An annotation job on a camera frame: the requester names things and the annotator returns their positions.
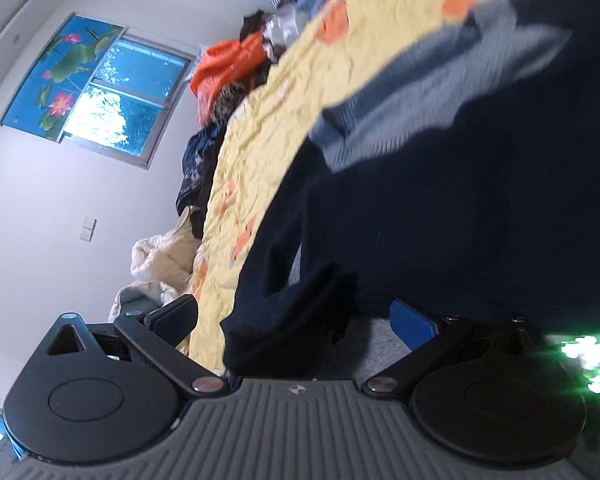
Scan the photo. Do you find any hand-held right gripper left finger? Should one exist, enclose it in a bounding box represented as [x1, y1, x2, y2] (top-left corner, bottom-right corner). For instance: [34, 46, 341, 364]
[45, 295, 228, 402]

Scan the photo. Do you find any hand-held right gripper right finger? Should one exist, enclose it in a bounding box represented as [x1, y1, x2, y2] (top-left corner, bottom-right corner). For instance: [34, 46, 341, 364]
[362, 299, 548, 403]

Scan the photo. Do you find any navy and grey knit garment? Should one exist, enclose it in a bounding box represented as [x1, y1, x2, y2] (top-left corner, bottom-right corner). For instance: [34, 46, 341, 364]
[220, 0, 600, 381]

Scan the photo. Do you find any cream puffy jacket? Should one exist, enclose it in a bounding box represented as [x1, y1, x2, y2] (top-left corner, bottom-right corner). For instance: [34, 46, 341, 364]
[109, 219, 204, 322]

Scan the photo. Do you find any dark floral garment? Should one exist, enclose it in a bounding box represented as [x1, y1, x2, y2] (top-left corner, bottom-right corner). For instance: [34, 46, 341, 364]
[176, 124, 229, 217]

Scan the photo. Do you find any leopard print cloth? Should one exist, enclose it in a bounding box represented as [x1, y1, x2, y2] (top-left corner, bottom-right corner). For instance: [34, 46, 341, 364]
[211, 82, 252, 127]

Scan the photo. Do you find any sliding glass window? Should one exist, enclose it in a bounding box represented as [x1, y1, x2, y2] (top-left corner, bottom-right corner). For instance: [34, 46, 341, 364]
[62, 35, 193, 170]

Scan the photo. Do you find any yellow flower-print bedspread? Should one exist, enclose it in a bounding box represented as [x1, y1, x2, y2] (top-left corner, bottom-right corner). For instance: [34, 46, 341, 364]
[177, 0, 600, 376]

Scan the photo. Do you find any lotus flower window poster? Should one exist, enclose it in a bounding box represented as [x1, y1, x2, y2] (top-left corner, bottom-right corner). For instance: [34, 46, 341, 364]
[0, 12, 128, 143]

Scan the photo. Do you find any clear plastic bag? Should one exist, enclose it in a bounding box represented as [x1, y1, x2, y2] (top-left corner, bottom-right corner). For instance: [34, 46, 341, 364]
[262, 4, 308, 48]

